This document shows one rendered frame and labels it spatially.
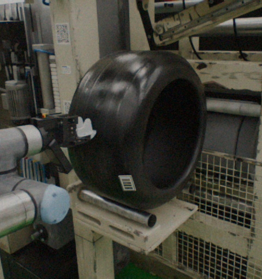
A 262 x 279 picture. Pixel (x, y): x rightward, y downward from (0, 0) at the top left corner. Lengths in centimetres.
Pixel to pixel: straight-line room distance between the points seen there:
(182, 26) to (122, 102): 58
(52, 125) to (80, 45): 49
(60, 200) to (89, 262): 97
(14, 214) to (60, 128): 30
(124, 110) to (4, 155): 36
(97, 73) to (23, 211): 56
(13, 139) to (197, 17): 90
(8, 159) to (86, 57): 64
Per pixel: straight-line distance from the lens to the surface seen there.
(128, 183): 100
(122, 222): 122
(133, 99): 96
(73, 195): 133
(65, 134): 87
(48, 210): 69
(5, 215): 64
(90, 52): 132
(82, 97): 106
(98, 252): 161
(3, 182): 78
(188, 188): 135
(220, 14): 136
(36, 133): 82
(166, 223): 132
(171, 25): 147
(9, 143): 78
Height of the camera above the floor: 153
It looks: 19 degrees down
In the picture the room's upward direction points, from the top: 2 degrees counter-clockwise
